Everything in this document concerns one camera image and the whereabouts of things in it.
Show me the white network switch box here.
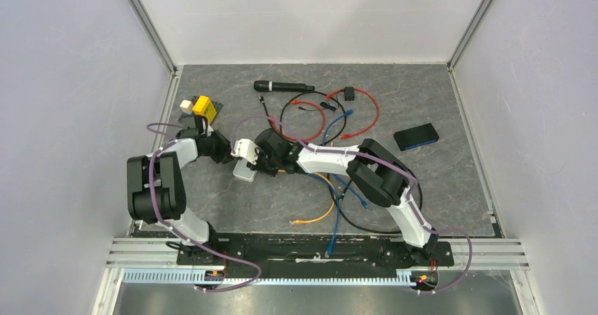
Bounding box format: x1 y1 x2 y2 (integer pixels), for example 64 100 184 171
233 158 257 183

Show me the yellow ethernet cable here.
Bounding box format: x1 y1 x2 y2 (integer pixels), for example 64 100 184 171
278 168 337 226

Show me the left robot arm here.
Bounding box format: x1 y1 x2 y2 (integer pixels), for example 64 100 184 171
126 114 233 264

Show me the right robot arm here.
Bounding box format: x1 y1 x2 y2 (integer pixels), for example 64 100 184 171
247 129 439 264

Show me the yellow toy brick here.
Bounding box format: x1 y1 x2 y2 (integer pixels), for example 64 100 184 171
192 95 218 123

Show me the cream toy brick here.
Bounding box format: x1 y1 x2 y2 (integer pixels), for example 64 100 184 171
179 99 194 114

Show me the black microphone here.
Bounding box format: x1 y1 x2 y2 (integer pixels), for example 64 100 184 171
253 80 315 93

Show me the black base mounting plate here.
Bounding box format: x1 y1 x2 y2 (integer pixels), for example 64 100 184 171
166 233 455 279

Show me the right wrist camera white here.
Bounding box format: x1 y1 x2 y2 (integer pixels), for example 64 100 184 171
231 139 260 165

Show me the red cable loop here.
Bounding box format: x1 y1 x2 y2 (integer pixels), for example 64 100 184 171
269 99 327 143

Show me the black cable loop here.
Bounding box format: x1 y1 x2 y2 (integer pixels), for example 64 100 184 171
257 90 348 147

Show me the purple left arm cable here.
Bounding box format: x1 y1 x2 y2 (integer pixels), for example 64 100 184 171
146 122 262 294

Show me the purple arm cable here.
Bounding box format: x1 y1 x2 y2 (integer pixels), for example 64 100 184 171
146 122 262 294
229 114 474 295

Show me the white cable duct strip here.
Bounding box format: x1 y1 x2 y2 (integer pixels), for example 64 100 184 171
123 268 416 287

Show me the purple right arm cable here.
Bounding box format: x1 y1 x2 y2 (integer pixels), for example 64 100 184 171
229 114 474 295

